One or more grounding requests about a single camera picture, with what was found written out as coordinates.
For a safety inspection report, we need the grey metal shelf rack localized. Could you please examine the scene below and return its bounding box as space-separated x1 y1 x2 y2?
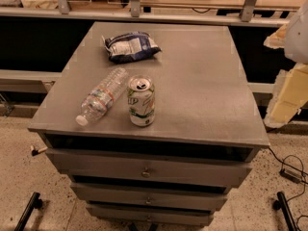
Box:
0 0 308 29

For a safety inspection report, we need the black power adapter with cable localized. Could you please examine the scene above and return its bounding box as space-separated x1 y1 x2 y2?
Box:
268 146 308 231

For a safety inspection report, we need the black left base leg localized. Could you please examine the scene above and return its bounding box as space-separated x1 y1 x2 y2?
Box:
14 192 42 231

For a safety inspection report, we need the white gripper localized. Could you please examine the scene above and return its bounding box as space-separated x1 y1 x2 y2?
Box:
264 0 308 128

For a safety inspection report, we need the black right base leg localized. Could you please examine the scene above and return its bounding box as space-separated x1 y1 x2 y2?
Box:
272 192 297 231

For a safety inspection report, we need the grey drawer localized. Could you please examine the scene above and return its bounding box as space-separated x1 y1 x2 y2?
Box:
86 204 214 226
70 183 226 212
46 148 251 188

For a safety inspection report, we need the grey drawer cabinet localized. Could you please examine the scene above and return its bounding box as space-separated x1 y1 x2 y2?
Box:
30 22 269 226

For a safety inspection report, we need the blue chip bag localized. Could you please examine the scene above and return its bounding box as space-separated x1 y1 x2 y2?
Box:
102 31 162 64

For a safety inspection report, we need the black base leg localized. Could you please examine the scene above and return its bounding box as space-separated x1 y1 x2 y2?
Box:
14 192 42 231
272 192 297 231

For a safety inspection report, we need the clear plastic water bottle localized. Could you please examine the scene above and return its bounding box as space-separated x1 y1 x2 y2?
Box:
76 67 129 126

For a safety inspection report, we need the small side handle peg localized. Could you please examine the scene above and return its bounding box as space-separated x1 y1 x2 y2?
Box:
30 145 47 156

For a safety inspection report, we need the white green soda can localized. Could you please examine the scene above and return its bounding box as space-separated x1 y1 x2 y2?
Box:
127 75 155 127

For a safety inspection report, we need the middle grey drawer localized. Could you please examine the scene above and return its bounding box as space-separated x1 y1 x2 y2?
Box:
70 183 226 212

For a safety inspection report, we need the top grey drawer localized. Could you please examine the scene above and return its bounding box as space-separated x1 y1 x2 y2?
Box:
46 148 251 188

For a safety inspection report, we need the bottom grey drawer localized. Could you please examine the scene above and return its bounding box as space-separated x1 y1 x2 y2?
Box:
86 204 214 226

